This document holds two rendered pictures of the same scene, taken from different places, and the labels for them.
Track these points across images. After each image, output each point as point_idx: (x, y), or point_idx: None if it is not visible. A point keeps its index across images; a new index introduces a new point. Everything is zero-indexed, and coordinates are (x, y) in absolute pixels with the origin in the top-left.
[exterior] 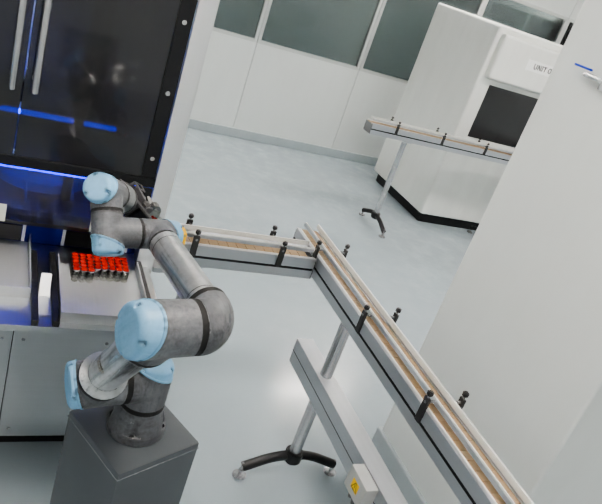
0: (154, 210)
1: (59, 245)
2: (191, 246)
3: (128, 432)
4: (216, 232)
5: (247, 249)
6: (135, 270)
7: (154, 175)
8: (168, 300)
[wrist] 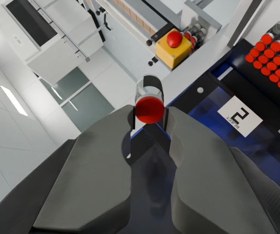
0: (47, 221)
1: None
2: (165, 33)
3: None
4: (139, 36)
5: (122, 2)
6: (244, 36)
7: (140, 133)
8: None
